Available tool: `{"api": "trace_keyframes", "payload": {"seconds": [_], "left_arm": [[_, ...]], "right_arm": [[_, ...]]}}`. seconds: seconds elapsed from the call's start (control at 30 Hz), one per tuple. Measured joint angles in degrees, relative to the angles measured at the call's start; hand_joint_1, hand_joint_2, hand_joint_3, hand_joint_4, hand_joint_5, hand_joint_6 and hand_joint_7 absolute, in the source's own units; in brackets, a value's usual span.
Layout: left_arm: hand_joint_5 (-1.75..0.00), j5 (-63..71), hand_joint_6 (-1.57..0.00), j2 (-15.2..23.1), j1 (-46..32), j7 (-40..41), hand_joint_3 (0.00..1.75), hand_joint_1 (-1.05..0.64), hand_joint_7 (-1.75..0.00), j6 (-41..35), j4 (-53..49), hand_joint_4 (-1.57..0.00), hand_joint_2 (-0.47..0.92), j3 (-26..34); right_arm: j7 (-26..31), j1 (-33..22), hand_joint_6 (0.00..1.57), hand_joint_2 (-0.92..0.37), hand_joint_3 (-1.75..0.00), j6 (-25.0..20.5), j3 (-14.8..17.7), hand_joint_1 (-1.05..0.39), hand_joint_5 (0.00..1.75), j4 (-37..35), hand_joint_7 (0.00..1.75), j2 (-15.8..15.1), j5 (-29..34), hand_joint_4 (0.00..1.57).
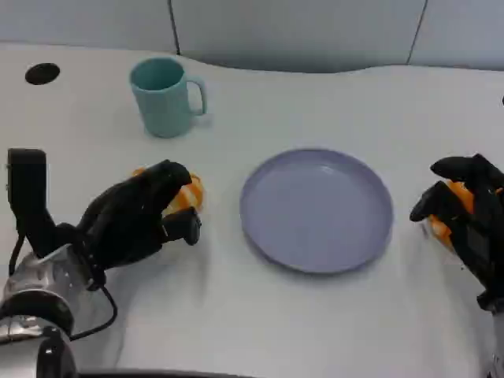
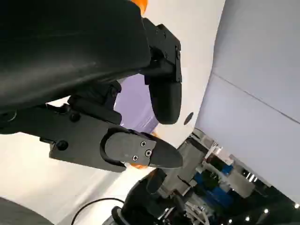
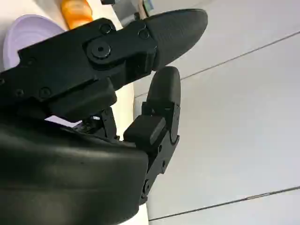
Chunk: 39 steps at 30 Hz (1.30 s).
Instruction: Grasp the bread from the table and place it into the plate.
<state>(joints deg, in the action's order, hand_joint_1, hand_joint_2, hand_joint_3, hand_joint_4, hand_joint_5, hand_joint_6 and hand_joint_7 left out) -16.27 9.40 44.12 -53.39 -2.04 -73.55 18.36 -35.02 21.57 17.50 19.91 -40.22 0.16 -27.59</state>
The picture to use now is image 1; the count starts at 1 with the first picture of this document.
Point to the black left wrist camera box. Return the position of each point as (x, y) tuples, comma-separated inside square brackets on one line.
[(29, 197)]

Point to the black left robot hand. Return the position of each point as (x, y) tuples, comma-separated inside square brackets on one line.
[(118, 220)]

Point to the pale green mug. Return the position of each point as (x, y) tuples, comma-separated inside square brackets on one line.
[(161, 98)]

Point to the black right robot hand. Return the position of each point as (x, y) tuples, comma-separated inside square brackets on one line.
[(478, 232)]

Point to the lilac plate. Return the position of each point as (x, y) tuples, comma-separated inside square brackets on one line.
[(317, 208)]

